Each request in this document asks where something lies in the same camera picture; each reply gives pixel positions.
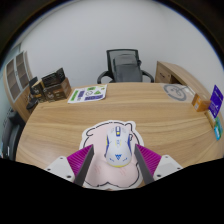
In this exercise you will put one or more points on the black padded chair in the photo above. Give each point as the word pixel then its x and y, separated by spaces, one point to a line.
pixel 11 133

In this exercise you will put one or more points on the black box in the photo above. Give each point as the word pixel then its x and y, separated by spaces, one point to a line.
pixel 53 78

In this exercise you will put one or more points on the orange cardboard box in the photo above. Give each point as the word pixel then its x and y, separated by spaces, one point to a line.
pixel 200 102

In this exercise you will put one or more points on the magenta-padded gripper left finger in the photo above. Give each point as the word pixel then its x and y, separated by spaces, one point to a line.
pixel 62 166

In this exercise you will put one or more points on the white sheet with green print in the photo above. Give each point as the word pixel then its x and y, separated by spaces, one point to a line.
pixel 88 94

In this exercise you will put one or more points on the white blue yellow computer mouse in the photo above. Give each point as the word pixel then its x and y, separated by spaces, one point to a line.
pixel 118 146

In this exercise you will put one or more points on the small tan box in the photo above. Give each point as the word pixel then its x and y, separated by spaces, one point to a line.
pixel 210 119

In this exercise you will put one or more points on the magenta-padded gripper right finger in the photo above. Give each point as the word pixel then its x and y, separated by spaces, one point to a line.
pixel 165 165

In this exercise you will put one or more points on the wooden shelf unit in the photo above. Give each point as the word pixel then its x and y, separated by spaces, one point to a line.
pixel 15 80

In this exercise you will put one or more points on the green flat box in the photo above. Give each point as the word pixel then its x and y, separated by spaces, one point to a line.
pixel 218 130

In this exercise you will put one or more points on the purple pouch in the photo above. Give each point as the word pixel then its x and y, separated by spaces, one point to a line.
pixel 216 100

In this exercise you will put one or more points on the black mesh office chair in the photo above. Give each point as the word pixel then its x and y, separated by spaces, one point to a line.
pixel 125 68

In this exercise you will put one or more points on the dark brown cardboard box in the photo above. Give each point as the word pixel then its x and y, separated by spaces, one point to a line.
pixel 58 93

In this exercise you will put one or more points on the pink character-shaped mouse pad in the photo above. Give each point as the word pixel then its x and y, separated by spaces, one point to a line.
pixel 100 171

